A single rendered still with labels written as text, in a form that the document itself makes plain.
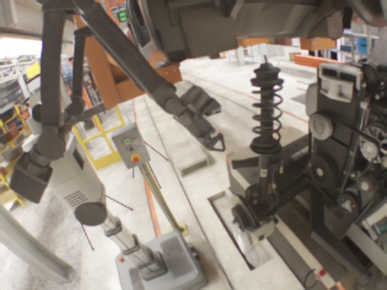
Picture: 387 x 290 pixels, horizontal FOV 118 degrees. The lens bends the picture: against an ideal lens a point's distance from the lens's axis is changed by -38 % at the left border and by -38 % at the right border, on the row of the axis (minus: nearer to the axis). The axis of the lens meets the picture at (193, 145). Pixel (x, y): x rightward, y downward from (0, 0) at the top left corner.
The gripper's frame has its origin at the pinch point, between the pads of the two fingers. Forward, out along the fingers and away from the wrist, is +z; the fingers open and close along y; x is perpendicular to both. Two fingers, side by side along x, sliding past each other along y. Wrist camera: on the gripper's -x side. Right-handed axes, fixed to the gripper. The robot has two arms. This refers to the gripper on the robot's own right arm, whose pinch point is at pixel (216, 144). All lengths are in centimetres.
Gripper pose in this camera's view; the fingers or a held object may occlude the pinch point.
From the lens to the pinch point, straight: 68.6
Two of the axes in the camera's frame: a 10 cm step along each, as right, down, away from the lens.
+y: -4.2, -4.0, 8.1
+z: 6.4, 5.0, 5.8
